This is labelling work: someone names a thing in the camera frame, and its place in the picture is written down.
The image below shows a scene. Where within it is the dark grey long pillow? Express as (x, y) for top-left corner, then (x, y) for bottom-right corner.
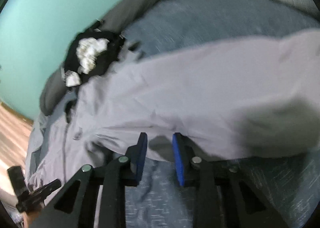
(40, 0), (161, 116)

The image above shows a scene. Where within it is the person's left hand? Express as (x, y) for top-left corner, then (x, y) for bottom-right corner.
(22, 207), (43, 228)

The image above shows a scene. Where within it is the grey and black jacket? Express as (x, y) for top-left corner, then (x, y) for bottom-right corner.
(26, 29), (319, 189)

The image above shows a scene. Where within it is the left gripper black tracker box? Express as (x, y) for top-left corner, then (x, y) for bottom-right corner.
(7, 166), (29, 200)

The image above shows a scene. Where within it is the pink curtain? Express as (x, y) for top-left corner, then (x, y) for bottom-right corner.
(1, 102), (33, 179)

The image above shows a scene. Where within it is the black and white clothes pile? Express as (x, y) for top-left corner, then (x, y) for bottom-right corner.
(62, 20), (140, 88)

